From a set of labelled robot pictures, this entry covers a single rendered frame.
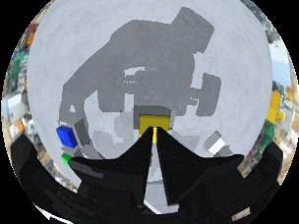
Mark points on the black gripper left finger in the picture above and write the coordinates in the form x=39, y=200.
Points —
x=128, y=172

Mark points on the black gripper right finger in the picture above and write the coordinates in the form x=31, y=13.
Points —
x=182, y=170

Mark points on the blue button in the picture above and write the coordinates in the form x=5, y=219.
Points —
x=72, y=131

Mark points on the purple button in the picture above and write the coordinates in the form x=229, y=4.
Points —
x=223, y=152

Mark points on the yellow button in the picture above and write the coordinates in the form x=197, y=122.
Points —
x=152, y=115

